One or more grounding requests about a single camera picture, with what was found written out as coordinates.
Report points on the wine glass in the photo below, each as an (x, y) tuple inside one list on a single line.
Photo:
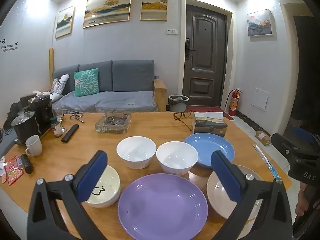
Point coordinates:
[(58, 111)]

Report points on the black tea machine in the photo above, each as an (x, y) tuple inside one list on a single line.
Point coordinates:
[(43, 110)]

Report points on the small red white sachet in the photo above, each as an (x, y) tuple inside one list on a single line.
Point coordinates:
[(2, 166)]

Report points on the purple plate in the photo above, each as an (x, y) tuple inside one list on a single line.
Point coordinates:
[(162, 205)]

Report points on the beige plate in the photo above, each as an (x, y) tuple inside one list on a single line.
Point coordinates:
[(215, 195)]

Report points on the packaged blue toothbrush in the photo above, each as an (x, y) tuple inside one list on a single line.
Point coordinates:
[(267, 161)]

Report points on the white patterned cushion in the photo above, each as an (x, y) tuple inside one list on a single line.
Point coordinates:
[(60, 86)]

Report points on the white mug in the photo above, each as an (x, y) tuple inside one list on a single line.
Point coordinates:
[(33, 145)]

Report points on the white bowl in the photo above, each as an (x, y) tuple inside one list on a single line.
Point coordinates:
[(136, 150), (176, 157)]

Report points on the white framed mountain painting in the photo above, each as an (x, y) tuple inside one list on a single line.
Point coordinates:
[(260, 23)]

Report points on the tortoise frame glasses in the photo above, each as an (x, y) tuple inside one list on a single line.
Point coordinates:
[(178, 115)]

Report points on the dark brown door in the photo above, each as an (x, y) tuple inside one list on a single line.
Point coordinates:
[(202, 55)]

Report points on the small gold framed painting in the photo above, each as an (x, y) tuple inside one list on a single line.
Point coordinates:
[(65, 22)]

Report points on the red fire extinguisher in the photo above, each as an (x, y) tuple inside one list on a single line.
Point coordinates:
[(233, 103)]

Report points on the teal patterned cushion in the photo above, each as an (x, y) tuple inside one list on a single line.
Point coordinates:
[(86, 82)]

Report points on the grey sofa cover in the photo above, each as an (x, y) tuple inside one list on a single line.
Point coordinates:
[(112, 101)]

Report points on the black electric kettle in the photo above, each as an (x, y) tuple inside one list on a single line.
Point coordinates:
[(23, 130)]

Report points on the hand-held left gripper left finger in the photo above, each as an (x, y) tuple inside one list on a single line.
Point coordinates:
[(92, 175)]

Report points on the wooden plank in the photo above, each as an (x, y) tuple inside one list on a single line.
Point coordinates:
[(51, 62)]

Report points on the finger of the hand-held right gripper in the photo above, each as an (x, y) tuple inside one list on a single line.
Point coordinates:
[(303, 135), (282, 142)]

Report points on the grey wooden sofa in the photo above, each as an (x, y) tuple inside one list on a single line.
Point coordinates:
[(130, 75)]

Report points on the blue plate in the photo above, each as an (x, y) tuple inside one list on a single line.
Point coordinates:
[(207, 147)]

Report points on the tissue box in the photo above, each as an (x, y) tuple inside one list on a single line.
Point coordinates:
[(210, 127)]

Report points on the small black cylinder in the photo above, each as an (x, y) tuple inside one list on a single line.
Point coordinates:
[(26, 163)]

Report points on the large gold framed tree painting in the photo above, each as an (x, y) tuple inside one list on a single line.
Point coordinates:
[(107, 10)]

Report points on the cream bowl with black mark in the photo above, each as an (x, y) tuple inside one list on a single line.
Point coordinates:
[(107, 187)]

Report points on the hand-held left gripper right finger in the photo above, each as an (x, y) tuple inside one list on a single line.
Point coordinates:
[(226, 177)]

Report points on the white wall panel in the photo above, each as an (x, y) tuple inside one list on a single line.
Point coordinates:
[(260, 98)]

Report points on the red snack packet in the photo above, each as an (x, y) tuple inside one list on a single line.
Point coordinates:
[(14, 171)]

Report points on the white light switch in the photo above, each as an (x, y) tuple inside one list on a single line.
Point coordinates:
[(172, 31)]

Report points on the medium gold framed painting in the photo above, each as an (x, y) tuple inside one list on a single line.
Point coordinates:
[(153, 5)]

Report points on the small cardboard box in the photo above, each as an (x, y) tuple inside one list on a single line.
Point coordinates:
[(263, 138)]

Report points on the grey trash bin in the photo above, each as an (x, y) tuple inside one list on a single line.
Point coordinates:
[(177, 103)]

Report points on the black remote control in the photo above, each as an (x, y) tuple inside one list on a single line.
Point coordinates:
[(70, 133)]

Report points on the spice jar with green lid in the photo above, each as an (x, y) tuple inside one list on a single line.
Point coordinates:
[(56, 130)]

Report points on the glass ashtray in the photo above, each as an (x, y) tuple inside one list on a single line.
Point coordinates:
[(112, 123)]

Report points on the person's right hand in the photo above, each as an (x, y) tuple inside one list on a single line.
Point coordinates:
[(302, 200)]

